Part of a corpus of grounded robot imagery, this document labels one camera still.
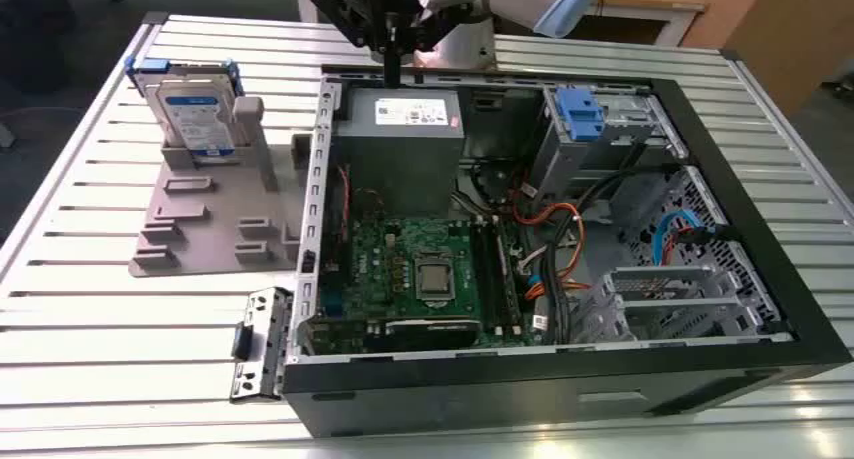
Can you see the CPU socket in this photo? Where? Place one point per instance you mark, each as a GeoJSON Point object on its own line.
{"type": "Point", "coordinates": [436, 301]}

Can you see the black open PC case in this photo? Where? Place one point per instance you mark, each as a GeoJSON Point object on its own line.
{"type": "Point", "coordinates": [467, 389]}

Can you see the hard disk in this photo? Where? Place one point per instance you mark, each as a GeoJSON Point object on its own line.
{"type": "Point", "coordinates": [193, 124]}

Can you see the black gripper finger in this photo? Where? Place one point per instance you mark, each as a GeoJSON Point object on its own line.
{"type": "Point", "coordinates": [343, 14]}
{"type": "Point", "coordinates": [434, 29]}

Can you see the blue plastic drive latch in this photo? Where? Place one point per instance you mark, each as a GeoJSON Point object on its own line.
{"type": "Point", "coordinates": [576, 114]}

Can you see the black graphics card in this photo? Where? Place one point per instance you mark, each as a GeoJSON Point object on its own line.
{"type": "Point", "coordinates": [434, 329]}

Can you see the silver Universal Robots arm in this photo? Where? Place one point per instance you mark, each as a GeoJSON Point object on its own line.
{"type": "Point", "coordinates": [567, 9]}

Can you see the silver CPU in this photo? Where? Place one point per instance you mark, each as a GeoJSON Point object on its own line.
{"type": "Point", "coordinates": [435, 279]}

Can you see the black RAM slot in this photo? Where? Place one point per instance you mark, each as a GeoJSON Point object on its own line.
{"type": "Point", "coordinates": [486, 274]}
{"type": "Point", "coordinates": [507, 274]}

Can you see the metal case bracket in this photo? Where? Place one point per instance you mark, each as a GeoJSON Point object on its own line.
{"type": "Point", "coordinates": [270, 329]}

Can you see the metal optical drive cage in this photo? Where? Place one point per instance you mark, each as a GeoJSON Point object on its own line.
{"type": "Point", "coordinates": [567, 164]}

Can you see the grey parts rack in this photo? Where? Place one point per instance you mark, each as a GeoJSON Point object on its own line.
{"type": "Point", "coordinates": [214, 239]}

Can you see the black round fan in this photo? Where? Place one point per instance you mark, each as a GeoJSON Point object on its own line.
{"type": "Point", "coordinates": [496, 184]}

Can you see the green motherboard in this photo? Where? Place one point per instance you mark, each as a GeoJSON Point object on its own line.
{"type": "Point", "coordinates": [374, 239]}

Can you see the wooden cabinet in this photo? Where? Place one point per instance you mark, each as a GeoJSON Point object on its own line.
{"type": "Point", "coordinates": [787, 39]}

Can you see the grey power supply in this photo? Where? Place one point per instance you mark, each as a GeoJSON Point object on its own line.
{"type": "Point", "coordinates": [400, 169]}

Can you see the metal disk bay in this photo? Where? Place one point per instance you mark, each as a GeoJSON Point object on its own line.
{"type": "Point", "coordinates": [674, 303]}

